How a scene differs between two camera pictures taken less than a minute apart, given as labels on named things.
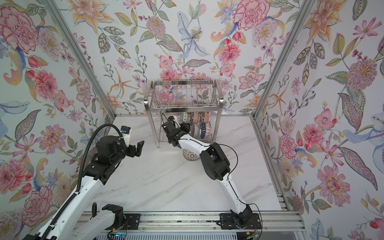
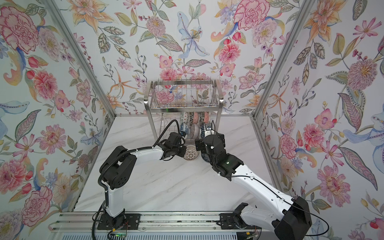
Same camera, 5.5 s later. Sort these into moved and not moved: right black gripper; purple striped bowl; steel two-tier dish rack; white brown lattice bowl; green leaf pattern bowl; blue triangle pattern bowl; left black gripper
Moved: right black gripper; left black gripper
Not moved: blue triangle pattern bowl; purple striped bowl; green leaf pattern bowl; white brown lattice bowl; steel two-tier dish rack
